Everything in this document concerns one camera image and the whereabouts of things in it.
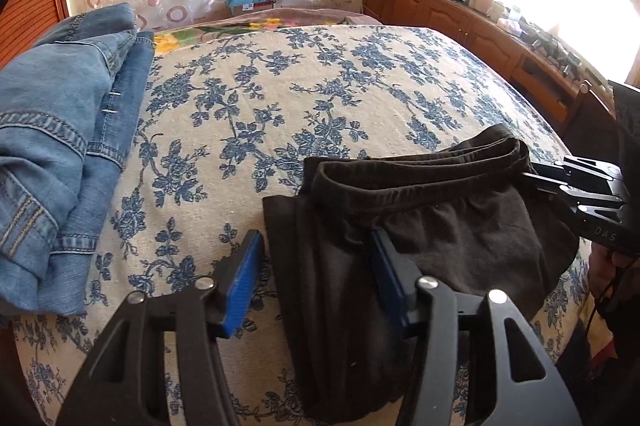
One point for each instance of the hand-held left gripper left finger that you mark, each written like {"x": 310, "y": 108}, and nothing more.
{"x": 242, "y": 278}

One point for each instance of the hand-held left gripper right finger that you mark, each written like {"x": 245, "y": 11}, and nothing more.
{"x": 389, "y": 276}

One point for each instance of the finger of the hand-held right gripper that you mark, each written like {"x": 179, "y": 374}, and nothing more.
{"x": 585, "y": 169}
{"x": 575, "y": 195}

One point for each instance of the blue floral bedspread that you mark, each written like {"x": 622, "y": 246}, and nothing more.
{"x": 300, "y": 96}

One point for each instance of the blue denim jeans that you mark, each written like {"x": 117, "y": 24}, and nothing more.
{"x": 45, "y": 116}
{"x": 120, "y": 116}

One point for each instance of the wooden cabinet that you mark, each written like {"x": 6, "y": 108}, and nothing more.
{"x": 450, "y": 16}

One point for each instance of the yellow flower blanket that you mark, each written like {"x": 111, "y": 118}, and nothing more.
{"x": 215, "y": 34}

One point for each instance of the small box with blue cloth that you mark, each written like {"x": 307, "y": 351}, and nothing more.
{"x": 250, "y": 4}

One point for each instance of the wooden slatted headboard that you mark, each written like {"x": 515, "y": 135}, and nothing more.
{"x": 30, "y": 16}

